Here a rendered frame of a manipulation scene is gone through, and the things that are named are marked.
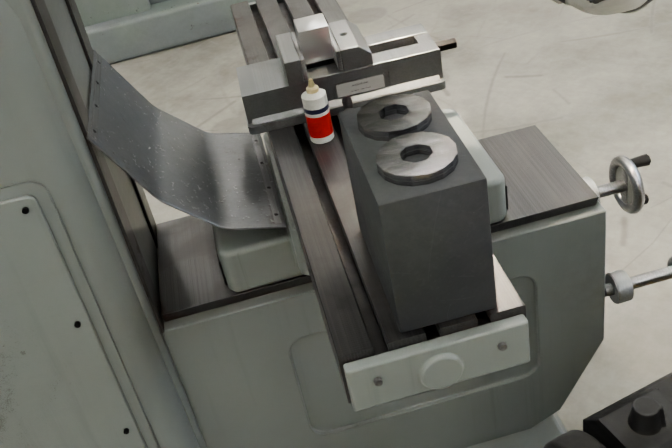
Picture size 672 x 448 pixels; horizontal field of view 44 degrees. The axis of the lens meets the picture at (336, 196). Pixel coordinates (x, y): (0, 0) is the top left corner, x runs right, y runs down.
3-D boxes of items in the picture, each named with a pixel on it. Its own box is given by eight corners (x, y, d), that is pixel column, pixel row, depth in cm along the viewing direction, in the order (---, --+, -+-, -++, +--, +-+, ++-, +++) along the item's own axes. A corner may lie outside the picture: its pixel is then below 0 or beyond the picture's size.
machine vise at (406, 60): (424, 54, 156) (418, -2, 150) (447, 88, 144) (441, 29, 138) (242, 97, 154) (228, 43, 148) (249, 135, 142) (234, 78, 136)
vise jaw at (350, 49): (358, 36, 151) (355, 16, 149) (373, 64, 141) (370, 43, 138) (326, 44, 150) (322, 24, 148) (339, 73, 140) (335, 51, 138)
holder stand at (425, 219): (443, 206, 117) (428, 79, 105) (498, 308, 98) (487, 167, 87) (359, 228, 116) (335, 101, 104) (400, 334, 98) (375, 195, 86)
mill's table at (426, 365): (329, 9, 203) (324, -22, 198) (537, 364, 101) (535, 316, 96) (236, 32, 201) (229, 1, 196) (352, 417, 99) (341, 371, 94)
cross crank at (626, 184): (631, 187, 171) (633, 139, 165) (661, 219, 162) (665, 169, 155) (558, 207, 170) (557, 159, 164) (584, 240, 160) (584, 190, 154)
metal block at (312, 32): (328, 44, 147) (322, 12, 144) (334, 58, 142) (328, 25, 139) (299, 51, 147) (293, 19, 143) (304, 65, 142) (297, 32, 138)
